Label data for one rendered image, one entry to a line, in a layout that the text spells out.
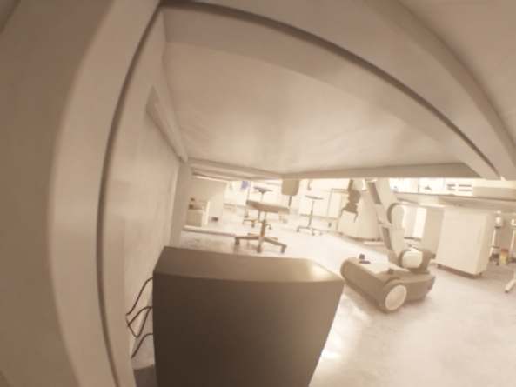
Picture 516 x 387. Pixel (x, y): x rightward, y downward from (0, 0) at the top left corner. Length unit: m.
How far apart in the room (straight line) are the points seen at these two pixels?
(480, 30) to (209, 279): 0.50
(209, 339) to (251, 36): 0.50
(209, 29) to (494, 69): 0.29
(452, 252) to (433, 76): 2.80
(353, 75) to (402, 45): 0.07
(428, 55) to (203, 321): 0.51
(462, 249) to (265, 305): 2.64
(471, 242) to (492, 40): 2.70
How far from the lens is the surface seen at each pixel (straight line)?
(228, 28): 0.19
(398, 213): 1.49
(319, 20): 0.17
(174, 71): 0.37
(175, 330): 0.49
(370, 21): 0.17
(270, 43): 0.20
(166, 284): 0.43
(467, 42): 0.26
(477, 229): 2.86
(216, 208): 3.62
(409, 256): 1.64
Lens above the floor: 0.57
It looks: level
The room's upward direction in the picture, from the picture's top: 9 degrees clockwise
